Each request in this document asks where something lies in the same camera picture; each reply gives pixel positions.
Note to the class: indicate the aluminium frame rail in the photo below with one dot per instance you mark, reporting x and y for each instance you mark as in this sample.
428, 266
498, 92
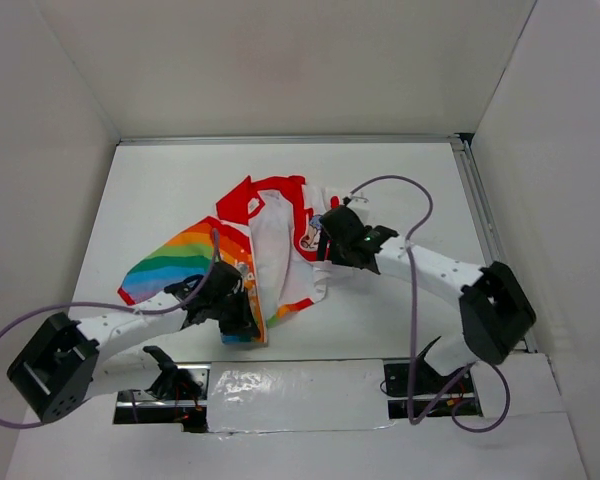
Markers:
158, 186

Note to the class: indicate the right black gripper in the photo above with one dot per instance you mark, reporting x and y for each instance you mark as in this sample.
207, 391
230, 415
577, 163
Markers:
336, 255

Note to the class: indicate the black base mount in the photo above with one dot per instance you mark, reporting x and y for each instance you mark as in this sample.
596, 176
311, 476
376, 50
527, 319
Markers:
177, 395
427, 384

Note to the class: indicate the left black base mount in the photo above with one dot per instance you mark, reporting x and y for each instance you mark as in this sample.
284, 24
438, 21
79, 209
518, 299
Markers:
177, 395

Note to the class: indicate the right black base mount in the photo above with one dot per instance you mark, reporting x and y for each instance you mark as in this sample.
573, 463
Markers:
427, 384

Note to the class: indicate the colourful rainbow children's jacket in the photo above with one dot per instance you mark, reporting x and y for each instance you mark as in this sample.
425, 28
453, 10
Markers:
269, 230

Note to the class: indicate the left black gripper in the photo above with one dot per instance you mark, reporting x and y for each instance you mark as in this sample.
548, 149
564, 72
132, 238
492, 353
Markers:
244, 324

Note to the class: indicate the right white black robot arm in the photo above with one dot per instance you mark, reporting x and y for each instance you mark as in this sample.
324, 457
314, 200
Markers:
495, 313

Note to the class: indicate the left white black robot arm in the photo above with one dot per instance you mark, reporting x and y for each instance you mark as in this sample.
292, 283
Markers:
67, 362

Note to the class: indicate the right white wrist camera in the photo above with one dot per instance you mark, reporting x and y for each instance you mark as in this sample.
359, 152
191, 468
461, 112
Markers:
350, 201

